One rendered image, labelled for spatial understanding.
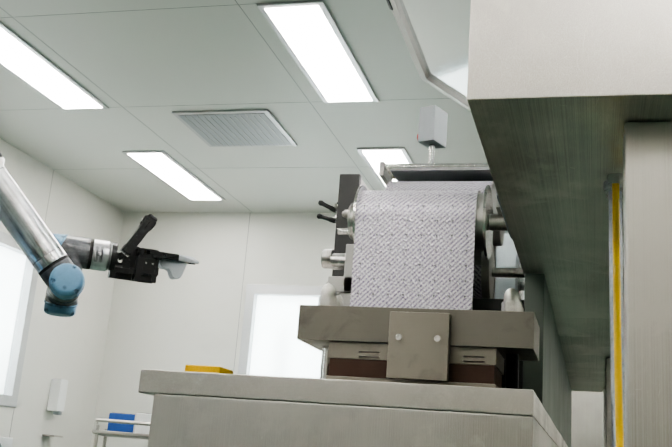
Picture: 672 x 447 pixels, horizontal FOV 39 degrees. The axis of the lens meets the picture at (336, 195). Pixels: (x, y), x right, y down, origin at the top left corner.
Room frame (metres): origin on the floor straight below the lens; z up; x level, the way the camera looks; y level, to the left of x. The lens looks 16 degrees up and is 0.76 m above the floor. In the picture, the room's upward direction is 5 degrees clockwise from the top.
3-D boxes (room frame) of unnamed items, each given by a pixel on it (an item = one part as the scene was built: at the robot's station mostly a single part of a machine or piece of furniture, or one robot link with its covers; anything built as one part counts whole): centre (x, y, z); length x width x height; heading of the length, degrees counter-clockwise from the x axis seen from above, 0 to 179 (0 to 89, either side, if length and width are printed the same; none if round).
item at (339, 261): (1.93, -0.03, 1.05); 0.06 x 0.05 x 0.31; 74
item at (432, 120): (2.41, -0.24, 1.66); 0.07 x 0.07 x 0.10; 53
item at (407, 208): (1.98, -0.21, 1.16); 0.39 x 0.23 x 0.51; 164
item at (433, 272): (1.79, -0.16, 1.11); 0.23 x 0.01 x 0.18; 74
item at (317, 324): (1.67, -0.17, 1.00); 0.40 x 0.16 x 0.06; 74
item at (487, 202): (1.81, -0.30, 1.25); 0.15 x 0.01 x 0.15; 164
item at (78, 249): (2.25, 0.63, 1.21); 0.11 x 0.08 x 0.09; 108
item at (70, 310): (2.24, 0.62, 1.12); 0.11 x 0.08 x 0.11; 18
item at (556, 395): (2.82, -0.69, 1.02); 2.24 x 0.04 x 0.24; 164
